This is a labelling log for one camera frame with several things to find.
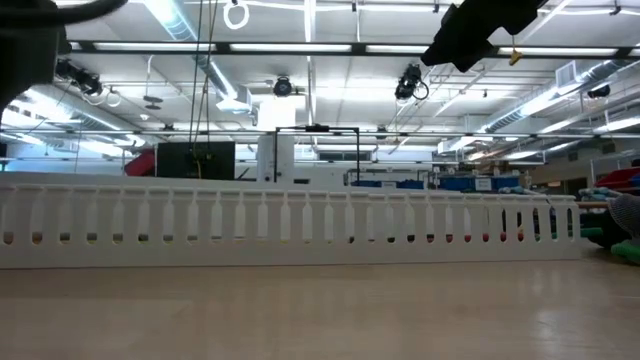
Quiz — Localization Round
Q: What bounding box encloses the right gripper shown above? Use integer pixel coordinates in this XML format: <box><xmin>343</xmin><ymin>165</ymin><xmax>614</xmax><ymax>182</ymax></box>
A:
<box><xmin>419</xmin><ymin>0</ymin><xmax>549</xmax><ymax>74</ymax></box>

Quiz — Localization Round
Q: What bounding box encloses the green cable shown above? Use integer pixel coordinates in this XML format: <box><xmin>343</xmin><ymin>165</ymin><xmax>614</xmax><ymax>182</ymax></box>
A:
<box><xmin>549</xmin><ymin>227</ymin><xmax>605</xmax><ymax>240</ymax></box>

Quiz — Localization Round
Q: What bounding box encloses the white slotted cable duct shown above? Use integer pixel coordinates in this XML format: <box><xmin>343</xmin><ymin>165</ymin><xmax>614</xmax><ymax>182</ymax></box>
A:
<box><xmin>0</xmin><ymin>182</ymin><xmax>584</xmax><ymax>270</ymax></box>

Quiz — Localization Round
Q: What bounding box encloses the long shelf of blue bins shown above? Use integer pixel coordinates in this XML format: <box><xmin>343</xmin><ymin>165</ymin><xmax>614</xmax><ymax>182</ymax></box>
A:
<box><xmin>432</xmin><ymin>172</ymin><xmax>524</xmax><ymax>195</ymax></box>

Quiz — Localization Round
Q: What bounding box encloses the pale blue foam roll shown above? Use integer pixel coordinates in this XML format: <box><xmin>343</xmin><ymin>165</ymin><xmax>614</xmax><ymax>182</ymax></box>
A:
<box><xmin>498</xmin><ymin>185</ymin><xmax>549</xmax><ymax>198</ymax></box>
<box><xmin>578</xmin><ymin>186</ymin><xmax>624</xmax><ymax>202</ymax></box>

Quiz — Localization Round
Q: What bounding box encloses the long overhead light bar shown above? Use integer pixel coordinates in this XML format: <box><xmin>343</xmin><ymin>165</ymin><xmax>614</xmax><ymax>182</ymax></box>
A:
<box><xmin>64</xmin><ymin>38</ymin><xmax>640</xmax><ymax>57</ymax></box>

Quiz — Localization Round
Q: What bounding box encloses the metal shelf with blue bins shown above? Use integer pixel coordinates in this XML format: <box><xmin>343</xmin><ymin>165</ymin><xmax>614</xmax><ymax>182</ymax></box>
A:
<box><xmin>345</xmin><ymin>167</ymin><xmax>432</xmax><ymax>191</ymax></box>

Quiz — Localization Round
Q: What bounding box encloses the red storage bin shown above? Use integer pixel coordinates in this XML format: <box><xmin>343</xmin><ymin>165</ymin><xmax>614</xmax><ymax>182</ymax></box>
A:
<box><xmin>594</xmin><ymin>167</ymin><xmax>640</xmax><ymax>190</ymax></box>

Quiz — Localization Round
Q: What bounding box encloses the white square building column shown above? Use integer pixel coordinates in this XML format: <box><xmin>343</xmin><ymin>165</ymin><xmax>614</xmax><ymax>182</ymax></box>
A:
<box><xmin>255</xmin><ymin>134</ymin><xmax>296</xmax><ymax>184</ymax></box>

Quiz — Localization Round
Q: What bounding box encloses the black square panel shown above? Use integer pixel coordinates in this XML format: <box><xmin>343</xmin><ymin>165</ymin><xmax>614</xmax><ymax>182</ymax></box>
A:
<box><xmin>155</xmin><ymin>141</ymin><xmax>236</xmax><ymax>180</ymax></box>

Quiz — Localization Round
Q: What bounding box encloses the rack of red bins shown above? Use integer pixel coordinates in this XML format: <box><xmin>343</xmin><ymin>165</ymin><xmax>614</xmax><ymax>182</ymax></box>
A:
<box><xmin>124</xmin><ymin>148</ymin><xmax>158</xmax><ymax>177</ymax></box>

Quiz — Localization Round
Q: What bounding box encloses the yellow hanging cord with plug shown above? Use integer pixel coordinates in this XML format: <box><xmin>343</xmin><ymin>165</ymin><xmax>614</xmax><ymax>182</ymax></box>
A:
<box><xmin>507</xmin><ymin>34</ymin><xmax>525</xmax><ymax>67</ymax></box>

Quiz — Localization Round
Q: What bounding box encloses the black camera with cable loops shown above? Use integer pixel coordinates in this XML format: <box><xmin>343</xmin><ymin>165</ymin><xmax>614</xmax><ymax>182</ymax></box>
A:
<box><xmin>393</xmin><ymin>62</ymin><xmax>430</xmax><ymax>102</ymax></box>
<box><xmin>54</xmin><ymin>57</ymin><xmax>105</xmax><ymax>97</ymax></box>

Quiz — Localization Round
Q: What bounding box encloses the black background rig frame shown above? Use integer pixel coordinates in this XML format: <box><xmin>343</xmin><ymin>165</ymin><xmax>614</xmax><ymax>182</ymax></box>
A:
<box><xmin>272</xmin><ymin>124</ymin><xmax>362</xmax><ymax>185</ymax></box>

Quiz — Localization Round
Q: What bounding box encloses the white cable ring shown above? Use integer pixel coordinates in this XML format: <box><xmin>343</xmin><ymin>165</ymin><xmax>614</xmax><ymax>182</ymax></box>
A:
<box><xmin>223</xmin><ymin>0</ymin><xmax>250</xmax><ymax>30</ymax></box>

